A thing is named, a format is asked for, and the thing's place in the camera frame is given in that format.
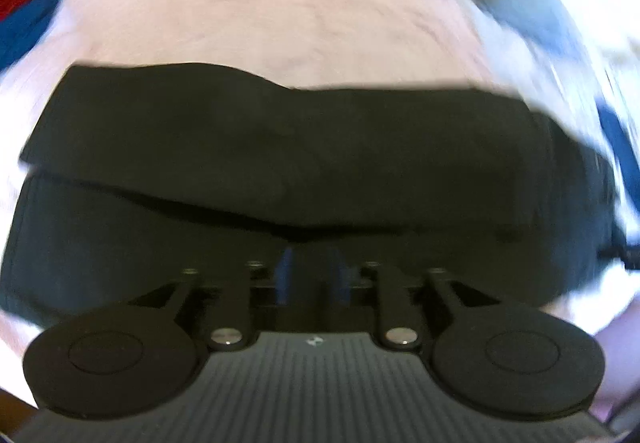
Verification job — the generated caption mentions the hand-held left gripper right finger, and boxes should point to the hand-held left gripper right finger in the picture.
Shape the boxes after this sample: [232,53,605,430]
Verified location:
[330,248,501,350]

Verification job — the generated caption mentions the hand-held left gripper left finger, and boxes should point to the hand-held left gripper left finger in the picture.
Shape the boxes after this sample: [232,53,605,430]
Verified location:
[127,248,296,350]

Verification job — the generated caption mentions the black pants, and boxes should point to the black pants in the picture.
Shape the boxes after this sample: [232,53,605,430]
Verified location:
[0,63,626,319]

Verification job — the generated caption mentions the grey pillow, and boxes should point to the grey pillow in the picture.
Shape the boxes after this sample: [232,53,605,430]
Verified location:
[465,0,591,69]

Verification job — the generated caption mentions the blue cloth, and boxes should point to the blue cloth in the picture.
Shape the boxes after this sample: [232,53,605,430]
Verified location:
[0,0,66,66]

